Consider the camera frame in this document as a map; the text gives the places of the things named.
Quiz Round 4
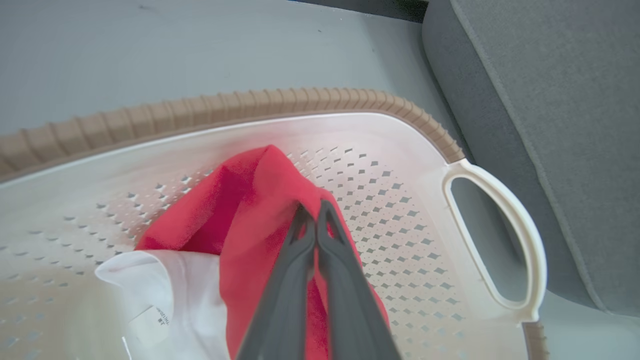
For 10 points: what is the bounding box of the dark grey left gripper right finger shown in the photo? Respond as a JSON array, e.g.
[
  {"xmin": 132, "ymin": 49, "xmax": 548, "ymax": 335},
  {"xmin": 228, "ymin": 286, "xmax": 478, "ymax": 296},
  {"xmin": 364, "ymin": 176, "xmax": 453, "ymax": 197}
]
[{"xmin": 316, "ymin": 199, "xmax": 403, "ymax": 360}]

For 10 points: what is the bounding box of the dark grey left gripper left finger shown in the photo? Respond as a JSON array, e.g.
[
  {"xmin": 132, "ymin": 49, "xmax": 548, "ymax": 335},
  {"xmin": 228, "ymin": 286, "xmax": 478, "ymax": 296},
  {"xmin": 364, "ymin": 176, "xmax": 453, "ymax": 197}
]
[{"xmin": 235, "ymin": 202, "xmax": 318, "ymax": 360}]

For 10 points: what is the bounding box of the red clothing with white stripes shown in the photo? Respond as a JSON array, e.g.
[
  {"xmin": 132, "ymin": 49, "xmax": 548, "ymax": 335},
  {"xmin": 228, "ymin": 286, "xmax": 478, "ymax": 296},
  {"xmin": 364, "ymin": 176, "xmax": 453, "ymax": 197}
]
[{"xmin": 95, "ymin": 145, "xmax": 391, "ymax": 360}]

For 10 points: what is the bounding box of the cream laundry basket brown rim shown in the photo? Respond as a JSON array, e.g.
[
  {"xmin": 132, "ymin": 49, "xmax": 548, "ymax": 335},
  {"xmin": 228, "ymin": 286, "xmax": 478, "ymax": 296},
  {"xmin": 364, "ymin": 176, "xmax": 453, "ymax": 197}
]
[{"xmin": 0, "ymin": 87, "xmax": 548, "ymax": 360}]

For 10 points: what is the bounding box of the grey fabric sofa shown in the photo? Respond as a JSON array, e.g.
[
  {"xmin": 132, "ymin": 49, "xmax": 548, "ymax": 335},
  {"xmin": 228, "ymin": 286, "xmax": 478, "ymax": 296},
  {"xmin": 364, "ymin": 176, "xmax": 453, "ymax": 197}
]
[{"xmin": 421, "ymin": 0, "xmax": 640, "ymax": 318}]

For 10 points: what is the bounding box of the black wall baseboard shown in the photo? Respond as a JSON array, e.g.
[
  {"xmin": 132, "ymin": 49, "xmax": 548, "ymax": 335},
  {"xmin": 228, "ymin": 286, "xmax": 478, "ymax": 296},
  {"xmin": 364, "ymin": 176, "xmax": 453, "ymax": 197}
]
[{"xmin": 290, "ymin": 0, "xmax": 431, "ymax": 23}]

